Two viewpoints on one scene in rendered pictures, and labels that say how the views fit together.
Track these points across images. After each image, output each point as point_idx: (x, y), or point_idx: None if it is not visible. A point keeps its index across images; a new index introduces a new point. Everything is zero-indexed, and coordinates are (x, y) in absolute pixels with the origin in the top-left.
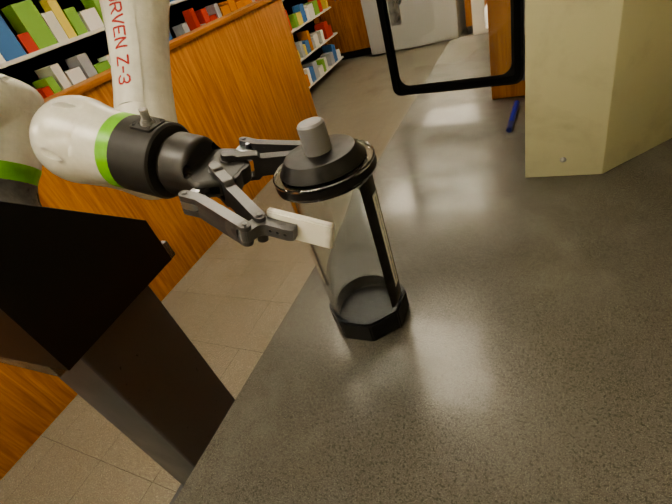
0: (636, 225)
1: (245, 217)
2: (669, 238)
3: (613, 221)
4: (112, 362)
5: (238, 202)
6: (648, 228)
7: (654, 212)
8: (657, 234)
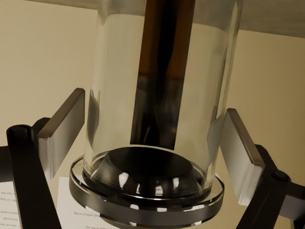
0: (274, 4)
1: (14, 188)
2: (252, 7)
3: (286, 2)
4: None
5: (20, 226)
6: (268, 6)
7: (283, 10)
8: (259, 6)
